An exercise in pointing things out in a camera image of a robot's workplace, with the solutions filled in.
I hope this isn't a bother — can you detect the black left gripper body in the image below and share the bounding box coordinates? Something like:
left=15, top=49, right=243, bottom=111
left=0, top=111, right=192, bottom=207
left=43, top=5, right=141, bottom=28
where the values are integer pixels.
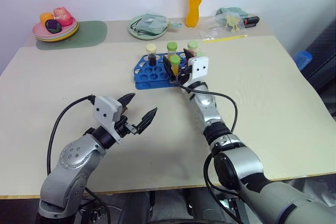
left=114, top=114, right=139, bottom=138

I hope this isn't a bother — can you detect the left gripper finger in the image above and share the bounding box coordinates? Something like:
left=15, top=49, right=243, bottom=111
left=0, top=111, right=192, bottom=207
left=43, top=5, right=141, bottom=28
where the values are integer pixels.
left=117, top=92, right=137, bottom=111
left=132, top=107, right=158, bottom=134

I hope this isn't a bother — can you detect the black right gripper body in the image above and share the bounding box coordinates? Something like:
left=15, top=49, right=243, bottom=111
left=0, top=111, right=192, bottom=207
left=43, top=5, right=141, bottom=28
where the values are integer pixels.
left=178, top=65, right=194, bottom=83

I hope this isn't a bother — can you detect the green-capped yellow test tube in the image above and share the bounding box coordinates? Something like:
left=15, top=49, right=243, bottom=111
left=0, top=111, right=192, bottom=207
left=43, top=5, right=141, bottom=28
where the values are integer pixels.
left=168, top=55, right=181, bottom=76

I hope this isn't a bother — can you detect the green-capped dark test tube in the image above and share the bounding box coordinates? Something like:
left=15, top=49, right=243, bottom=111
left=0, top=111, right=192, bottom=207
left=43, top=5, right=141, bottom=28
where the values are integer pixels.
left=187, top=39, right=200, bottom=57

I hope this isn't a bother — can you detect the green-capped clear test tube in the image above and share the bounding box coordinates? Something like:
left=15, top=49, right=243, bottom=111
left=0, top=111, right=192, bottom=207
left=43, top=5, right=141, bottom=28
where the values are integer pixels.
left=166, top=41, right=179, bottom=57

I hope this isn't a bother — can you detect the blue test tube rack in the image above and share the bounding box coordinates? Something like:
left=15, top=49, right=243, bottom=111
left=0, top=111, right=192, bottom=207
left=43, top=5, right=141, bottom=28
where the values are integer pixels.
left=133, top=51, right=190, bottom=90

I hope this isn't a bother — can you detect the cream-capped dark red test tube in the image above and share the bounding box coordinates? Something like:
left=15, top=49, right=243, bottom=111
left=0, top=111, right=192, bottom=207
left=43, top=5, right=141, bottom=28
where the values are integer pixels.
left=146, top=44, right=158, bottom=67

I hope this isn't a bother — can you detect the small clear plastic bag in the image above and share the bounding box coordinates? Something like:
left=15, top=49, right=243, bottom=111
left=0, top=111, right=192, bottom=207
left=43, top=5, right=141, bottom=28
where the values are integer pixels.
left=198, top=26, right=219, bottom=39

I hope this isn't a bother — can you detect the yellow strip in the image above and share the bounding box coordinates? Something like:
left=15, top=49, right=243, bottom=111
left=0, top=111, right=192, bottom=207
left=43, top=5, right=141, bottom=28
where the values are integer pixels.
left=202, top=34, right=249, bottom=44

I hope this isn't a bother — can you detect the orange drink bottle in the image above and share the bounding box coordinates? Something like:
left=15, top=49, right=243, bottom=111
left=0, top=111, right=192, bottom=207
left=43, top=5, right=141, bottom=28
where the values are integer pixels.
left=185, top=0, right=206, bottom=29

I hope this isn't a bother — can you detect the pale green pouch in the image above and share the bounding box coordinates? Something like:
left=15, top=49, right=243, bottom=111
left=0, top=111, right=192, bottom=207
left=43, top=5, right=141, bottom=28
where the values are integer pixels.
left=130, top=13, right=169, bottom=35

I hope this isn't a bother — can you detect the pale green plate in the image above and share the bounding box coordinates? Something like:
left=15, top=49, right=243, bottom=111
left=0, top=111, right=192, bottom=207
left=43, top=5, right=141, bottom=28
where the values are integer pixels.
left=127, top=14, right=169, bottom=40

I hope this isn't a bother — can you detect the plastic bag with yellow figure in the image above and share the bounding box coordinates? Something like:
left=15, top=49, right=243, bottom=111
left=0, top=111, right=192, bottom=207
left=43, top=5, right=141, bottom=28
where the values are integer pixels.
left=213, top=10, right=247, bottom=33

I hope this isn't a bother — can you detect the green cloth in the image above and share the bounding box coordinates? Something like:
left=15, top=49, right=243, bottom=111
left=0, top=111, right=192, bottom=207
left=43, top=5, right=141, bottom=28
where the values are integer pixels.
left=216, top=6, right=250, bottom=18

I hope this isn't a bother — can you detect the black and red tool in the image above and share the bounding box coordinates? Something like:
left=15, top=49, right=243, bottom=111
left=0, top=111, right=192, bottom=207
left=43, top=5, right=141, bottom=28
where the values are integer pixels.
left=240, top=16, right=260, bottom=29

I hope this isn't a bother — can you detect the green placemat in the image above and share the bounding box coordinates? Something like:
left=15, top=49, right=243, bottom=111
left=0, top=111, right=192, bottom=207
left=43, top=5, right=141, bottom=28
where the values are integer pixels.
left=35, top=20, right=108, bottom=50

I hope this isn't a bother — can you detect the dark rounded shape under table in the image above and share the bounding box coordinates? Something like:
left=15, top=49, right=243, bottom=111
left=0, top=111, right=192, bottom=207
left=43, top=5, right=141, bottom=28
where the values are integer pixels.
left=183, top=187, right=247, bottom=224
left=119, top=190, right=156, bottom=224

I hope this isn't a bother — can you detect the stack of pastel plates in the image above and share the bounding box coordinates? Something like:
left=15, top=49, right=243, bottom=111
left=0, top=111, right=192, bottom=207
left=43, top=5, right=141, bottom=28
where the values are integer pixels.
left=31, top=16, right=79, bottom=43

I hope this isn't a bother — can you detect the dark purple toy fruit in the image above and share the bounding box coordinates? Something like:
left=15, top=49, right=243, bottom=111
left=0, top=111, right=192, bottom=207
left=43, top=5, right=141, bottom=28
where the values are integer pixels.
left=45, top=19, right=62, bottom=34

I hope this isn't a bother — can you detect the pink toy peach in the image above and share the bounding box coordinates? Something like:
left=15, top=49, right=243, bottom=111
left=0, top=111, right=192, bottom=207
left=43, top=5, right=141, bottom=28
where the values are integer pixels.
left=52, top=6, right=73, bottom=27

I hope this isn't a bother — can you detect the blue ribbed bottle cap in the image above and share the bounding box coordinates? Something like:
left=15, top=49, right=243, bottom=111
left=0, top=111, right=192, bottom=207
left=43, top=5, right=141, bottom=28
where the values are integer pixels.
left=292, top=50, right=314, bottom=71

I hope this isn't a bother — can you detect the orange toy fruit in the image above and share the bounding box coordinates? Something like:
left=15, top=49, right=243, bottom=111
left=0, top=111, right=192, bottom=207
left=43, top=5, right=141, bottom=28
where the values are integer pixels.
left=39, top=12, right=55, bottom=25

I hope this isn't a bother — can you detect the black carbon-pattern object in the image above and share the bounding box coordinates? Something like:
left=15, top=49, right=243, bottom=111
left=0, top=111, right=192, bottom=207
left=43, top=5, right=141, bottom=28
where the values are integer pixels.
left=301, top=18, right=336, bottom=120

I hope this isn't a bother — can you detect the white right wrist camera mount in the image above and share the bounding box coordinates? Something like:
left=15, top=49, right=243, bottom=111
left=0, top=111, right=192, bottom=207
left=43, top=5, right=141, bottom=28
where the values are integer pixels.
left=188, top=56, right=211, bottom=82

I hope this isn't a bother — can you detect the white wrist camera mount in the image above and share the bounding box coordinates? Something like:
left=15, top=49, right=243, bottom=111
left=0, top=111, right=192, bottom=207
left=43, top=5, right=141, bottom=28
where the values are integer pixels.
left=188, top=56, right=211, bottom=82
left=92, top=95, right=124, bottom=145

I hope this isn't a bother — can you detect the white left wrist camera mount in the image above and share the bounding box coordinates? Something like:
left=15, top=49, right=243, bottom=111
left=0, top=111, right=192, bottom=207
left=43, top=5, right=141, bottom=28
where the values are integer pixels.
left=92, top=95, right=124, bottom=145

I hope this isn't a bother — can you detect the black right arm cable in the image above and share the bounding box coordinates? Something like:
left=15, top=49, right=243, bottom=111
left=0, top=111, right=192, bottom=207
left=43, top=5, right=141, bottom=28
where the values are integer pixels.
left=175, top=76, right=239, bottom=133

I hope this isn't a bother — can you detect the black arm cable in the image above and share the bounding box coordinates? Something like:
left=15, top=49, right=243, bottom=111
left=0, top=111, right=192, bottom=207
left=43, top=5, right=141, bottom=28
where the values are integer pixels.
left=175, top=76, right=239, bottom=133
left=46, top=94, right=96, bottom=175

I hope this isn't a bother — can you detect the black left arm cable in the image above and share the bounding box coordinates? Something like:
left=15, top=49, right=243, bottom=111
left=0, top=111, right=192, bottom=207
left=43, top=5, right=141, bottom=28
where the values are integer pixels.
left=46, top=94, right=96, bottom=175

